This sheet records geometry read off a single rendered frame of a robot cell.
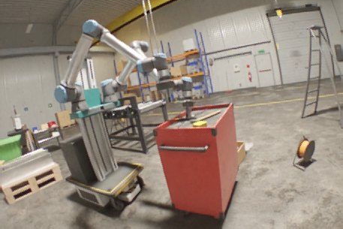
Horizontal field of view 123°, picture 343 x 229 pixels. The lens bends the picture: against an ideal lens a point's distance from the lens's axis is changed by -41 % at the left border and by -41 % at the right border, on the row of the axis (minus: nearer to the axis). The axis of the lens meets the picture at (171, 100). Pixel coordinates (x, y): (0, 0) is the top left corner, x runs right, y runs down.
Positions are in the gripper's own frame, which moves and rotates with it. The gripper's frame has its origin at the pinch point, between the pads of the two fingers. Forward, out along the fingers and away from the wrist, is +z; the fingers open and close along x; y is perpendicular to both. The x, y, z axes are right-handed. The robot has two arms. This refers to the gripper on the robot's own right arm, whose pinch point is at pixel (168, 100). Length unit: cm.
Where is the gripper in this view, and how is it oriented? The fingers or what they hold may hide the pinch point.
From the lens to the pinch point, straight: 115.9
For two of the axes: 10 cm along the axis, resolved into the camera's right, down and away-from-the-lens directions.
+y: -5.7, 0.3, 8.2
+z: 2.0, 9.8, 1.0
